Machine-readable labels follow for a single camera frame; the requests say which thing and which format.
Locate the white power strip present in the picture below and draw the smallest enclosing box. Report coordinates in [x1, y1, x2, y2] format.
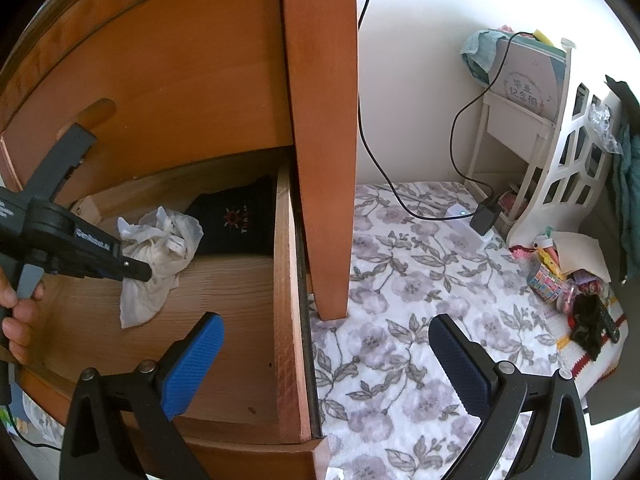
[442, 205, 493, 248]

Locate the teal cloth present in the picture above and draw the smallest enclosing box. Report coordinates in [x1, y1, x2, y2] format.
[460, 30, 508, 86]

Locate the closed wooden drawer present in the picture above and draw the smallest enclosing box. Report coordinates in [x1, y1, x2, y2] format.
[0, 0, 296, 208]

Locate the sheer off-white underwear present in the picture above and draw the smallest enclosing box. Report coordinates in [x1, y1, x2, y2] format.
[116, 205, 205, 330]

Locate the dark underwear red print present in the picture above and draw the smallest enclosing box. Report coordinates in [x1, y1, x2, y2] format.
[184, 175, 277, 258]

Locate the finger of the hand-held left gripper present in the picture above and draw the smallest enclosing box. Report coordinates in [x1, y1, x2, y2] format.
[117, 252, 154, 284]

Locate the pale printed album box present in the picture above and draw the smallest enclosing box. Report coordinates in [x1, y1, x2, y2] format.
[487, 37, 568, 123]

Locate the clear plastic bag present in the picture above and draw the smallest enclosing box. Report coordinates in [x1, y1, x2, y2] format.
[587, 105, 623, 153]

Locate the wooden nightstand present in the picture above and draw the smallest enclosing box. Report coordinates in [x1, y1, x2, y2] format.
[0, 0, 360, 322]

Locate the teal jacket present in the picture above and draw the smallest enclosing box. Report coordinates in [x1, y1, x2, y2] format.
[605, 75, 640, 286]

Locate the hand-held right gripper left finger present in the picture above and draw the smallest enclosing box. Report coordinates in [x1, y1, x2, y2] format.
[59, 311, 226, 480]

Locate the person's left hand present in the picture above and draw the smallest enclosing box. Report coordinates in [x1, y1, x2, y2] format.
[0, 267, 47, 366]

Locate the white knitted mat red trim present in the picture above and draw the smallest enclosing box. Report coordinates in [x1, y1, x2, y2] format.
[552, 295, 630, 386]

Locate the black power adapter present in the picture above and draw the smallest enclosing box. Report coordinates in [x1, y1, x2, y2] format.
[470, 195, 501, 237]

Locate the pastel chequered toy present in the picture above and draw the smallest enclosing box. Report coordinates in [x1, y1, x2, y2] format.
[527, 255, 576, 306]

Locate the black remote control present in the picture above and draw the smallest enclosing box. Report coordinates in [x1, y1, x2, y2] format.
[602, 305, 623, 345]

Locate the white lattice shelf rack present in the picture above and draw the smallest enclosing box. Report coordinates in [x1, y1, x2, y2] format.
[462, 37, 618, 251]

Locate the black toy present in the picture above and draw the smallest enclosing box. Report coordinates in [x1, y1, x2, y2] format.
[570, 294, 608, 361]

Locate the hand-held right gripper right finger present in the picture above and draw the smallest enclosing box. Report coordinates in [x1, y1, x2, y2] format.
[429, 314, 593, 480]

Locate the wooden drawer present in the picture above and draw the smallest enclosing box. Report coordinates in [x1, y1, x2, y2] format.
[0, 0, 296, 208]
[12, 147, 331, 480]

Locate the grey floral blanket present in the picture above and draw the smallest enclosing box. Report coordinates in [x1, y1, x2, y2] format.
[20, 182, 571, 480]

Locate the thin black cable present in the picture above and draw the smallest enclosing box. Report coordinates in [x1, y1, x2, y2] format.
[7, 410, 61, 451]

